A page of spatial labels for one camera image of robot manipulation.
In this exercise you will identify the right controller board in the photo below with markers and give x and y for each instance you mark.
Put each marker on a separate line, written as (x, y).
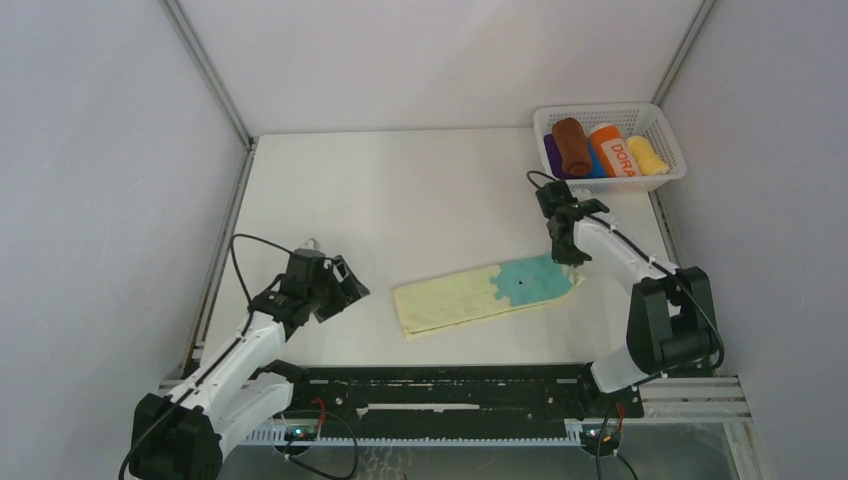
(599, 434)

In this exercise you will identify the white plastic basket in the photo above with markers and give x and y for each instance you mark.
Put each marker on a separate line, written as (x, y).
(632, 119)

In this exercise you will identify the brown towel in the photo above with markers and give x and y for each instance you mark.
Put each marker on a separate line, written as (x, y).
(573, 147)

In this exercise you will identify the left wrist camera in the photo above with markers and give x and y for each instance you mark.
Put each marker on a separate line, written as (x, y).
(310, 244)

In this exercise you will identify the white slotted cable duct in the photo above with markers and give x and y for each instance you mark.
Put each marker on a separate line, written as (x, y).
(566, 434)

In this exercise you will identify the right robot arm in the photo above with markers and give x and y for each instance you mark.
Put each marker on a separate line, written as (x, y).
(671, 319)

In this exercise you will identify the controller board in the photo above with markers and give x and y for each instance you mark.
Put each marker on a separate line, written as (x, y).
(599, 434)
(300, 434)

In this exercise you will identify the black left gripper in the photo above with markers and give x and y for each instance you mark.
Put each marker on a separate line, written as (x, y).
(346, 292)

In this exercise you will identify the blue rolled towel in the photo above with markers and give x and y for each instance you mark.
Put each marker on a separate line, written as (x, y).
(597, 171)

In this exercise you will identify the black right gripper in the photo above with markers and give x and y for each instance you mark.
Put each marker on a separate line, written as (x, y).
(575, 258)

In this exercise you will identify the yellow rolled towel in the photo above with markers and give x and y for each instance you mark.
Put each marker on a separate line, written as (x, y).
(646, 158)

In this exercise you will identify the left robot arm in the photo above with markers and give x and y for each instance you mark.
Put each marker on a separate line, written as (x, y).
(188, 432)

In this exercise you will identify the teal towel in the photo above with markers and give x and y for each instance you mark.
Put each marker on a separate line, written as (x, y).
(485, 293)

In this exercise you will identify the left controller board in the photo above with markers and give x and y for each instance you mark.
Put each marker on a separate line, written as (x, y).
(300, 434)

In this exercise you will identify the orange rolled towel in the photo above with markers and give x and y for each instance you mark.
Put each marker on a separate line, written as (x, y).
(612, 151)

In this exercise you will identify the purple rolled towel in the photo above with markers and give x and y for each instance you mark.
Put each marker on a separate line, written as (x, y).
(555, 160)

